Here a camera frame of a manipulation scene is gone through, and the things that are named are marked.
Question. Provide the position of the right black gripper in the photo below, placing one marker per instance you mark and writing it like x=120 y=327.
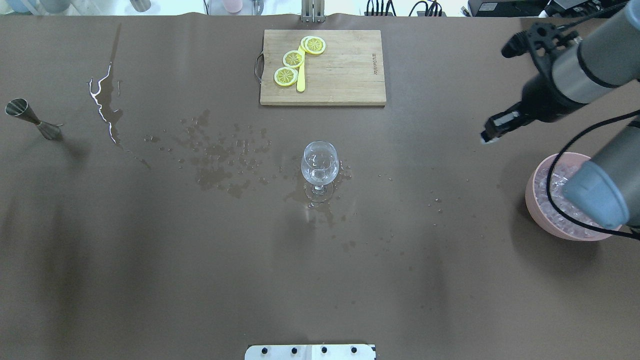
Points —
x=541 y=104

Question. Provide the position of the steel jigger cup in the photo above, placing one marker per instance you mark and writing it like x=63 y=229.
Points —
x=21 y=109

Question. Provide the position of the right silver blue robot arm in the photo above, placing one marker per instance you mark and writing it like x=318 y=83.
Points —
x=572 y=73

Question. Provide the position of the pink bowl of ice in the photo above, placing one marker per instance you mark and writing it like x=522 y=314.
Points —
x=542 y=211

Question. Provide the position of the clear wine glass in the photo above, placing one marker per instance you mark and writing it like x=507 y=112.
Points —
x=319 y=168

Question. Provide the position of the wooden cutting board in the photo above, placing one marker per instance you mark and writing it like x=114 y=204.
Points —
x=350 y=71

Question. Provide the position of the far lemon slice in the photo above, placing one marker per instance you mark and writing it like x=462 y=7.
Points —
x=313 y=45

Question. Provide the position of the yellow plastic knife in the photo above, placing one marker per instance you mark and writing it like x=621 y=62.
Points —
x=300 y=85

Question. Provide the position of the middle lemon slice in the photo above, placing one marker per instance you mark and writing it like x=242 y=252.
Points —
x=293 y=59

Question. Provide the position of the pink plastic cup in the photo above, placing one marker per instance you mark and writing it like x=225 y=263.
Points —
x=232 y=6

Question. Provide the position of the aluminium frame post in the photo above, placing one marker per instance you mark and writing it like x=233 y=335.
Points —
x=313 y=11

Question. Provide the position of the lemon slice near handle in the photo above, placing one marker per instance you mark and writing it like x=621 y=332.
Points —
x=285 y=76

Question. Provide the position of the white camera pillar base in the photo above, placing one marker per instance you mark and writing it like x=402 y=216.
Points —
x=347 y=351

